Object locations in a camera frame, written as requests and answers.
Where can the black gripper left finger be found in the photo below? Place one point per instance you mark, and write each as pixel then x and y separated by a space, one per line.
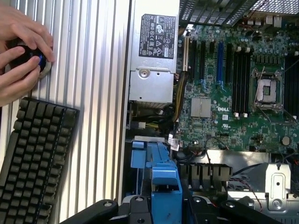
pixel 137 210

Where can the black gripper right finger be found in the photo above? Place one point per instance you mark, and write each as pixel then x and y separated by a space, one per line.
pixel 198 211

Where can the metal disk bay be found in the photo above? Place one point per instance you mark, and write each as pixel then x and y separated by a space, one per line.
pixel 278 184

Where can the black RAM slot bank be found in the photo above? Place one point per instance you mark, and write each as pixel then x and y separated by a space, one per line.
pixel 241 81
pixel 292 84

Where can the blue expansion slot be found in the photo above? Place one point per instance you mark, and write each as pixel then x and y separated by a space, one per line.
pixel 220 63

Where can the black long expansion slot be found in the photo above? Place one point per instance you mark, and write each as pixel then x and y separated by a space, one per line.
pixel 194 60
pixel 202 60
pixel 229 63

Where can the beige expansion slot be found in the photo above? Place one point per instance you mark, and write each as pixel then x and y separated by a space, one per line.
pixel 186 54

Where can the black short expansion slot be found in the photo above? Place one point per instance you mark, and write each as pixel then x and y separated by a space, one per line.
pixel 211 46

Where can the person's right hand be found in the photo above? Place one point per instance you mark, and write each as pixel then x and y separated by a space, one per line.
pixel 16 84

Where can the person's left hand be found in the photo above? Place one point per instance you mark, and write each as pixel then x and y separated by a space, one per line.
pixel 25 28

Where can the black plastic fan shroud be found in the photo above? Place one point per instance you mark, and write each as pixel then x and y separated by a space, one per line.
pixel 205 175

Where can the green Dell motherboard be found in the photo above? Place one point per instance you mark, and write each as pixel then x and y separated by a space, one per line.
pixel 210 130

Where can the open PC case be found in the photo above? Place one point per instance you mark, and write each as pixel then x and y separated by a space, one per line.
pixel 247 140

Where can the silver chipset heatsink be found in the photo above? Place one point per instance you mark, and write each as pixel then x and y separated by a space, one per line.
pixel 201 107

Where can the coin cell battery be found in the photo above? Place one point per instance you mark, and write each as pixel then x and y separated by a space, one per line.
pixel 285 140

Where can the black keyboard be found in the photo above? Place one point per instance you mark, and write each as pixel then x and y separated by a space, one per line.
pixel 35 158

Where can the CPU socket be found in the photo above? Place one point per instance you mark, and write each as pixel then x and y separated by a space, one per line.
pixel 266 89

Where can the silver power supply unit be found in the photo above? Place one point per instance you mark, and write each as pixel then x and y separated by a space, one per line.
pixel 151 58

